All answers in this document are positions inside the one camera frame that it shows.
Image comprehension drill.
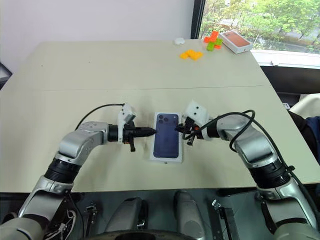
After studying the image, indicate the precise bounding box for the orange toy block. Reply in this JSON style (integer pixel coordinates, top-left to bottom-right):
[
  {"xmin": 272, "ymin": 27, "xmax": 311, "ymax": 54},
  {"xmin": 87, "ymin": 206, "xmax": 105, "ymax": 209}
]
[{"xmin": 203, "ymin": 30, "xmax": 221, "ymax": 44}]

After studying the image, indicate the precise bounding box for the yellow toy block cluster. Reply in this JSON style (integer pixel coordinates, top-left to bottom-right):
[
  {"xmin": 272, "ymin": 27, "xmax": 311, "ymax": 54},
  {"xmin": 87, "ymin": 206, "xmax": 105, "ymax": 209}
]
[{"xmin": 179, "ymin": 49, "xmax": 204, "ymax": 62}]

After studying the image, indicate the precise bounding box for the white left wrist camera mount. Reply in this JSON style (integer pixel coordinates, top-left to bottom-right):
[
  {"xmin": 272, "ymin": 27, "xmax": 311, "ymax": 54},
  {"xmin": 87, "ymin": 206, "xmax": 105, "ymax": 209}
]
[{"xmin": 117, "ymin": 102, "xmax": 137, "ymax": 145}]

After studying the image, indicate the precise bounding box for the small metal buckle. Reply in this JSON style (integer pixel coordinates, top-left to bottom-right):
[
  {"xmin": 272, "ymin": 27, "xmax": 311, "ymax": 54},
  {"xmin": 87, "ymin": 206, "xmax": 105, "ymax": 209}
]
[{"xmin": 84, "ymin": 202, "xmax": 99, "ymax": 216}]

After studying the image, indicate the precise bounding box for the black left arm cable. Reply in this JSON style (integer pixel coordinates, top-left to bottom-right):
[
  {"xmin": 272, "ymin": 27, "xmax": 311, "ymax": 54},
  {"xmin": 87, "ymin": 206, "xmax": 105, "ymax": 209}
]
[{"xmin": 74, "ymin": 103, "xmax": 126, "ymax": 131}]

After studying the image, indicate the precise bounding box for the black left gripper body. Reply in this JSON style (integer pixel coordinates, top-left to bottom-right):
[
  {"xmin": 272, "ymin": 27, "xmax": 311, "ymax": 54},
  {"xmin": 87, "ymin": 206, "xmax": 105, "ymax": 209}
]
[{"xmin": 122, "ymin": 126, "xmax": 137, "ymax": 153}]

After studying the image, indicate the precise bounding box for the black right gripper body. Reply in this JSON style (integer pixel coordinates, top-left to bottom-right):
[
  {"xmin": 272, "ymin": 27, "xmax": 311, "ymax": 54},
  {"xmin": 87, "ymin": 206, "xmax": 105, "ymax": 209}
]
[{"xmin": 183, "ymin": 117, "xmax": 201, "ymax": 147}]

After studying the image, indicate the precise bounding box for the dark rounded grey shape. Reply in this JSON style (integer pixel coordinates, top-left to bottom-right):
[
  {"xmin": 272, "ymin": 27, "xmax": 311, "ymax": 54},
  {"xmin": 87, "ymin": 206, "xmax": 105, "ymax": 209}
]
[
  {"xmin": 173, "ymin": 190, "xmax": 206, "ymax": 240},
  {"xmin": 103, "ymin": 196, "xmax": 149, "ymax": 240}
]

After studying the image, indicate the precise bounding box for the black strap with metal buckle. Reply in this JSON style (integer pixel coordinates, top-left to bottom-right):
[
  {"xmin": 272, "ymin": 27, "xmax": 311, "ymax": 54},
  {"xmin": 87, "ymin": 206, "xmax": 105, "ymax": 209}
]
[{"xmin": 210, "ymin": 198, "xmax": 238, "ymax": 240}]

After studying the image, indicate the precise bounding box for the phone box with orange print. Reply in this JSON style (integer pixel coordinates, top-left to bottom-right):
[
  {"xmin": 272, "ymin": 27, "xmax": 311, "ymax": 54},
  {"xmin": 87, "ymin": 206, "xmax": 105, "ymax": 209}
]
[{"xmin": 219, "ymin": 29, "xmax": 253, "ymax": 55}]

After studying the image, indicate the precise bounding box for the green toy block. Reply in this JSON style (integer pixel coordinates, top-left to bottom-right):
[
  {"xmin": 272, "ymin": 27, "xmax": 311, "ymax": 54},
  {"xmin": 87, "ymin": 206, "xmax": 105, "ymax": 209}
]
[{"xmin": 205, "ymin": 37, "xmax": 224, "ymax": 52}]

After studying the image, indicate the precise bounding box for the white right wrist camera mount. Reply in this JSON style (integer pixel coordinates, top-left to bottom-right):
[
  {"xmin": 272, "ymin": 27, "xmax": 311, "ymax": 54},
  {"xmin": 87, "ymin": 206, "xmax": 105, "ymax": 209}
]
[{"xmin": 181, "ymin": 99, "xmax": 214, "ymax": 126}]

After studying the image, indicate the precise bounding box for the black window frame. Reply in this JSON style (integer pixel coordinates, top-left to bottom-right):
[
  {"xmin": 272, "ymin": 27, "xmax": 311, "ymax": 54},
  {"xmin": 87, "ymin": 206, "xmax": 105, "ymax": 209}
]
[{"xmin": 190, "ymin": 0, "xmax": 207, "ymax": 40}]

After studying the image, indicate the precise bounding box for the white window sill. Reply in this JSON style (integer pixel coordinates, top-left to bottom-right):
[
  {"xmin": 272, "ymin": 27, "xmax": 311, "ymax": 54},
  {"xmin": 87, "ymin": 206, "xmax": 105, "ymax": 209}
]
[{"xmin": 250, "ymin": 49, "xmax": 320, "ymax": 68}]

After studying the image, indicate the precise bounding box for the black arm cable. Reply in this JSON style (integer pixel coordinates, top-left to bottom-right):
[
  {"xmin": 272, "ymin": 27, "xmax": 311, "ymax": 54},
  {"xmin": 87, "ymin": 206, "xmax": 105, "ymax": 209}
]
[
  {"xmin": 181, "ymin": 109, "xmax": 320, "ymax": 202},
  {"xmin": 74, "ymin": 103, "xmax": 126, "ymax": 131}
]

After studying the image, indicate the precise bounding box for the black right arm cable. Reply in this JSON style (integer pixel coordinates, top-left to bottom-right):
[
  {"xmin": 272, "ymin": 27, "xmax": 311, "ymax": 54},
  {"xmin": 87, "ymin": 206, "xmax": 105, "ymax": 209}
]
[{"xmin": 181, "ymin": 109, "xmax": 320, "ymax": 202}]

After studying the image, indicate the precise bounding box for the dark blue bag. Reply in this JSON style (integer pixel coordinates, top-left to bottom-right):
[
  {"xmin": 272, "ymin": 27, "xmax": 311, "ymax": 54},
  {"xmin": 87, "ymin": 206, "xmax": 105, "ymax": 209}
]
[{"xmin": 303, "ymin": 115, "xmax": 320, "ymax": 161}]

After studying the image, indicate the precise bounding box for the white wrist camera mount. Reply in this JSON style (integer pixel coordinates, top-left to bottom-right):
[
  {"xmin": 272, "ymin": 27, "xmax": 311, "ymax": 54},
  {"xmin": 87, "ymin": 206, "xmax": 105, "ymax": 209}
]
[
  {"xmin": 117, "ymin": 102, "xmax": 137, "ymax": 145},
  {"xmin": 181, "ymin": 99, "xmax": 214, "ymax": 126}
]

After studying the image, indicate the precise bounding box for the beige cushion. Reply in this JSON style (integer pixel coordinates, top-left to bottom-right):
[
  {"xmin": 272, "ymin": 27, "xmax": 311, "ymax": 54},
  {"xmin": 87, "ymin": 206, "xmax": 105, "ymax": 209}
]
[{"xmin": 289, "ymin": 92, "xmax": 320, "ymax": 114}]

